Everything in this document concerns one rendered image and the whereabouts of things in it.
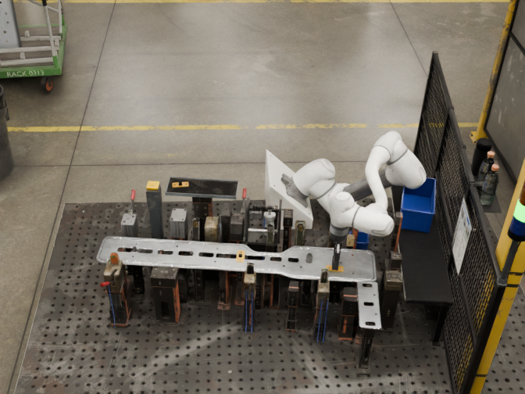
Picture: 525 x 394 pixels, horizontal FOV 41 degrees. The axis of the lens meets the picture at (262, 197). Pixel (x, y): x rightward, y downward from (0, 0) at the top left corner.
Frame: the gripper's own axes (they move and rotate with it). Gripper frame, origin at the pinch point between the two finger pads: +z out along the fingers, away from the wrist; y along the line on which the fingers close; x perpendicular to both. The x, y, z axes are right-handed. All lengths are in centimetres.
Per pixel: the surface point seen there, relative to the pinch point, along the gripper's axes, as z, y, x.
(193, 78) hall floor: 105, 361, 125
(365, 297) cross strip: 4.6, -17.5, -14.0
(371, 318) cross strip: 4.6, -30.3, -16.1
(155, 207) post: 1, 35, 94
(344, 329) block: 27.4, -17.9, -6.6
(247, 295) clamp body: 9.0, -16.9, 41.4
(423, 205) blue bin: 1, 50, -49
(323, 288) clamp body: 0.2, -17.4, 5.7
